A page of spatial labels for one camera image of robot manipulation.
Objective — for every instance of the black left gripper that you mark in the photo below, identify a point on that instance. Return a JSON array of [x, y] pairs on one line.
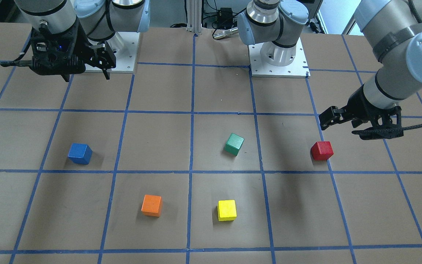
[[362, 102]]

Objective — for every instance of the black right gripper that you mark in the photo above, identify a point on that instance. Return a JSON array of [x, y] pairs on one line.
[[82, 41]]

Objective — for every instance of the red wooden block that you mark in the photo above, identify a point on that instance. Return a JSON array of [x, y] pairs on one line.
[[321, 151]]

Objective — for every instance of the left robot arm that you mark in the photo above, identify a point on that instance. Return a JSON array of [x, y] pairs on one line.
[[393, 28]]

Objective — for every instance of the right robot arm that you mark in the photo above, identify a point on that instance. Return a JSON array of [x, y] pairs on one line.
[[100, 19]]

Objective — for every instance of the blue wooden block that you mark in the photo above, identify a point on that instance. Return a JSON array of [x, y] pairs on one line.
[[80, 153]]

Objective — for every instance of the green wooden block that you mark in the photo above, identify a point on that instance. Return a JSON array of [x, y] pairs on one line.
[[233, 144]]

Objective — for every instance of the yellow wooden block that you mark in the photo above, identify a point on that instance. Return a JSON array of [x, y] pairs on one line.
[[227, 210]]

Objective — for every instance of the orange wooden block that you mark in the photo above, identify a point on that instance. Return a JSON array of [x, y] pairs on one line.
[[152, 205]]

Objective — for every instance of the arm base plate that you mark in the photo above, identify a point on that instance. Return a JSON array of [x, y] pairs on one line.
[[270, 60], [125, 47]]

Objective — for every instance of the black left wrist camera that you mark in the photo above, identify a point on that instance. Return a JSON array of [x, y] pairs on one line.
[[385, 124]]

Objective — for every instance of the aluminium frame post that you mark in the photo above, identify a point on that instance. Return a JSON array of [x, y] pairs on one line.
[[194, 16]]

